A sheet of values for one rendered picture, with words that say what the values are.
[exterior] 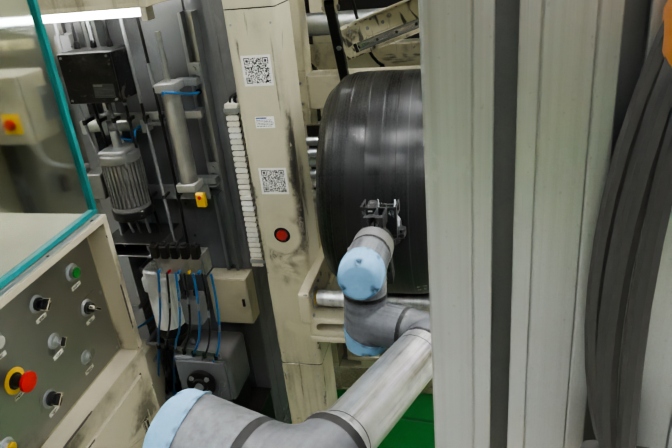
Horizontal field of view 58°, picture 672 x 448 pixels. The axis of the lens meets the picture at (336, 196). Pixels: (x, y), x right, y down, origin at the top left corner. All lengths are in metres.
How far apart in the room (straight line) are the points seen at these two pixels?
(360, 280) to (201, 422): 0.36
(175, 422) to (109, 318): 0.84
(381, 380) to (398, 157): 0.61
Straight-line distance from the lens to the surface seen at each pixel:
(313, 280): 1.64
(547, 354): 0.31
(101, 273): 1.53
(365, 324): 1.03
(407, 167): 1.31
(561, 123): 0.26
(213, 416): 0.75
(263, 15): 1.46
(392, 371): 0.86
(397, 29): 1.80
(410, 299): 1.59
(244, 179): 1.62
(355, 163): 1.32
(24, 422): 1.40
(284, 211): 1.61
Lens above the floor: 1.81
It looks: 24 degrees down
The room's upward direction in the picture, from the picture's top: 6 degrees counter-clockwise
